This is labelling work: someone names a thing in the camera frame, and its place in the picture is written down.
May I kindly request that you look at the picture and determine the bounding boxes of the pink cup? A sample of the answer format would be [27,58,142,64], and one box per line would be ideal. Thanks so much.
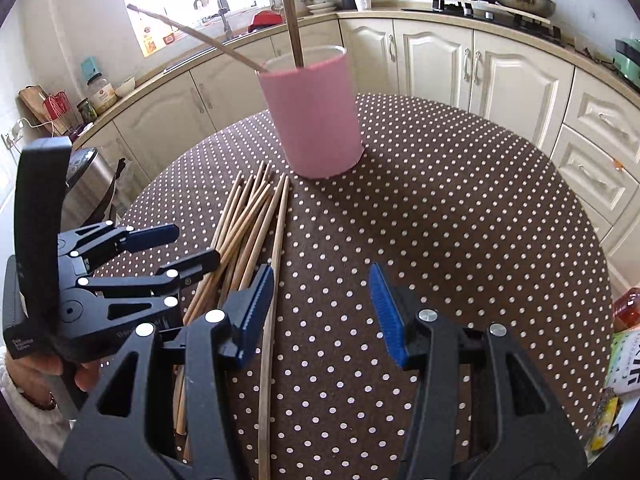
[256,45,363,180]

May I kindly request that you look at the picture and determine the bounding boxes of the person's left hand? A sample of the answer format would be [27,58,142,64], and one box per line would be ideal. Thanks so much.
[2,350,103,403]

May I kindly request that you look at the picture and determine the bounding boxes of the yellow snack packet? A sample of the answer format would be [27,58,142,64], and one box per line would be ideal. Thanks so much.
[585,387,626,458]

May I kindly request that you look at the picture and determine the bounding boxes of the white charger cable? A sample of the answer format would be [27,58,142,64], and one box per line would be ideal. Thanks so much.
[15,117,56,136]

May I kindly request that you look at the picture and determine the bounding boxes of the wooden cutting board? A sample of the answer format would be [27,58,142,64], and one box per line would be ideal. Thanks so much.
[18,85,53,123]

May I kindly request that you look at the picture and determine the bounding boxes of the cream base kitchen cabinets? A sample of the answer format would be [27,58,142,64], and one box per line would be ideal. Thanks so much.
[70,17,640,301]

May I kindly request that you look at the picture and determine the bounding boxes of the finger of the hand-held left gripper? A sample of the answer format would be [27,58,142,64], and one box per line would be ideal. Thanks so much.
[57,219,181,277]
[74,248,222,337]

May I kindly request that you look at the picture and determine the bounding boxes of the single wooden chopstick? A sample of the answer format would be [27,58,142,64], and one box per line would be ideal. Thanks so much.
[126,3,268,73]
[277,0,305,69]

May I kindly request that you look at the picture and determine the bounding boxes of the steel sink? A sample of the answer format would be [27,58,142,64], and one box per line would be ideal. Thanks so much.
[162,35,261,75]

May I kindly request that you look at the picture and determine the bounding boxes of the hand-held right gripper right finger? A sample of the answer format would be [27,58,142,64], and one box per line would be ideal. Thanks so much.
[369,261,590,480]

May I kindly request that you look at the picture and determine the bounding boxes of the bunch of wooden chopsticks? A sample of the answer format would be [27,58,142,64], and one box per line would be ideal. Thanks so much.
[172,160,293,480]

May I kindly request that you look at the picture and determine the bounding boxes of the beige kitchen countertop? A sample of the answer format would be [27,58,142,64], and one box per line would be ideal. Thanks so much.
[72,7,640,146]

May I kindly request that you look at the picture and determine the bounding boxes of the white green printed bag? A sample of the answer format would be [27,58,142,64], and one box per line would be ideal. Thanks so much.
[602,327,640,396]

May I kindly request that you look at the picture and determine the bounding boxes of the grey rice cooker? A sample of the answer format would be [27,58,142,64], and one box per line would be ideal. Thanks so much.
[60,146,121,221]

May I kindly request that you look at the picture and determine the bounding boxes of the red bowl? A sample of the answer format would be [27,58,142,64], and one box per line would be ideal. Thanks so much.
[248,10,285,33]

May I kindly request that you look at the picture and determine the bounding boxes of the red plastic bottle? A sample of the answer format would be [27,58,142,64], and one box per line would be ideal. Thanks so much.
[611,287,640,333]

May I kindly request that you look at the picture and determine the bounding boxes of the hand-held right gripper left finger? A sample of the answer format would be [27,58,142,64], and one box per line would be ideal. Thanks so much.
[57,264,276,480]

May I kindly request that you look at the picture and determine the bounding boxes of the steel wok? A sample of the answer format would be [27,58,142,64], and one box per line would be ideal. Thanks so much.
[487,0,558,18]

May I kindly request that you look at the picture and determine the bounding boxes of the large glass jar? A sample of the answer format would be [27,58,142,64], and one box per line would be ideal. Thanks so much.
[86,72,118,116]

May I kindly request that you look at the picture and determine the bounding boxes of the steel faucet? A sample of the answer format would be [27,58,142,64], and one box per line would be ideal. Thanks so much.
[210,0,236,43]

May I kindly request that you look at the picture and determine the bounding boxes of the pale wooden board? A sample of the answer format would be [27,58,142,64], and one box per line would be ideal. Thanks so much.
[487,4,553,25]

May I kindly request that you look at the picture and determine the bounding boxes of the green electric cooker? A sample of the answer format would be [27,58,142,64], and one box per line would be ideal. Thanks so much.
[612,37,640,83]

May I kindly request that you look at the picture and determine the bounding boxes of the black gas stove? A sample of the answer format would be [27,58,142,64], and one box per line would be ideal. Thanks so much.
[401,0,568,48]

